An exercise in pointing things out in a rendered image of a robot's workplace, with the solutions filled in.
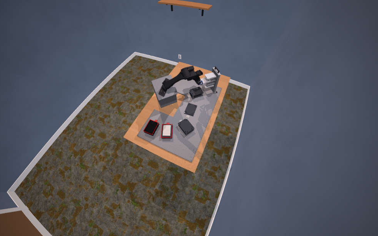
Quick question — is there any white multiwell plate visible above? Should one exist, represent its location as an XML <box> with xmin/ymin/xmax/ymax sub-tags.
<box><xmin>204</xmin><ymin>72</ymin><xmax>216</xmax><ymax>80</ymax></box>

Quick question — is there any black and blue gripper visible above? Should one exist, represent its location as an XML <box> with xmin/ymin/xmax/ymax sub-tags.
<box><xmin>194</xmin><ymin>79</ymin><xmax>203</xmax><ymax>85</ymax></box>

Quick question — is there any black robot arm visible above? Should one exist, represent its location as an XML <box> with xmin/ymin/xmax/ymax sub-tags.
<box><xmin>159</xmin><ymin>66</ymin><xmax>203</xmax><ymax>96</ymax></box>

